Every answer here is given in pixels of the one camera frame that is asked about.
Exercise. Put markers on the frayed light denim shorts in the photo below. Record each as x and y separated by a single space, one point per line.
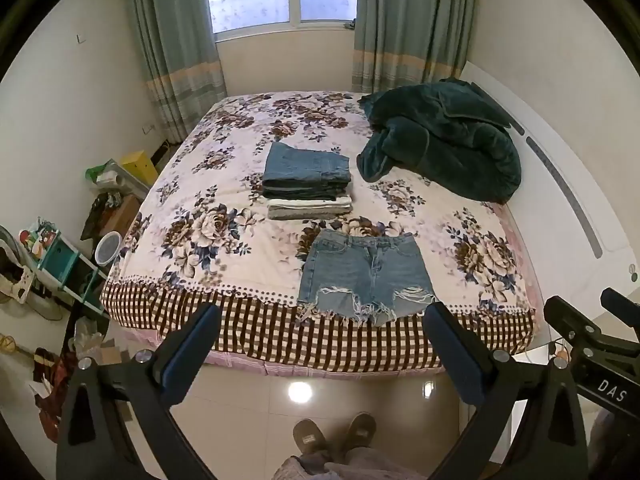
364 275

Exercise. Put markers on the brown cardboard box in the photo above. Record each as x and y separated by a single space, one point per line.
122 215

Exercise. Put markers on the bed with floral sheet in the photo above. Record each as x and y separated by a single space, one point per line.
210 220

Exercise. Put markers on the folded blue jeans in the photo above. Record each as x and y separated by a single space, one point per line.
305 164

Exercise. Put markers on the yellow box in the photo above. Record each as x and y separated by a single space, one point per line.
140 167

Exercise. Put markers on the folded dark jeans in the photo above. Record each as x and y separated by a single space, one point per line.
307 192

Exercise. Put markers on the person's grey trouser legs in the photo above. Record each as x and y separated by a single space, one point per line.
350 467

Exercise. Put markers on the brown slipper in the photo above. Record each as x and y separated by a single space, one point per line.
309 439
361 432

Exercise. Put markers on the white headboard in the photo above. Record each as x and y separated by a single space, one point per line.
575 150

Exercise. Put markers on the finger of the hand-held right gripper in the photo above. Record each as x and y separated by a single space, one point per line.
575 322
622 302

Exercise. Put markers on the colourful toy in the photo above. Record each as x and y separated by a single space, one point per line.
40 237

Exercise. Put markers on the red cloth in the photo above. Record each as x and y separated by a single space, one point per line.
52 390

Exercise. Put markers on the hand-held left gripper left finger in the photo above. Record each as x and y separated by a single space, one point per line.
192 350

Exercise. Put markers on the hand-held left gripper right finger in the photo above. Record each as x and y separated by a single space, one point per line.
456 360

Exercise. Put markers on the folded white pants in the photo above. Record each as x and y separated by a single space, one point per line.
310 203

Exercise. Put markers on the dark green fleece blanket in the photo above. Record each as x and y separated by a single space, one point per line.
450 145

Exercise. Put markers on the folded grey pants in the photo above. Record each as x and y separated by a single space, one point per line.
307 213

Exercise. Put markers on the teal shelf rack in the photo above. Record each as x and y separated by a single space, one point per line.
65 265

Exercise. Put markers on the white baby seat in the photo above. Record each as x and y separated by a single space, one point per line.
15 270

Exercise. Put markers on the green and white packet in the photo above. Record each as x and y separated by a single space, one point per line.
102 174

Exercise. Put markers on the grey-green curtain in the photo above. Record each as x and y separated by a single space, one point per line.
410 20
175 50

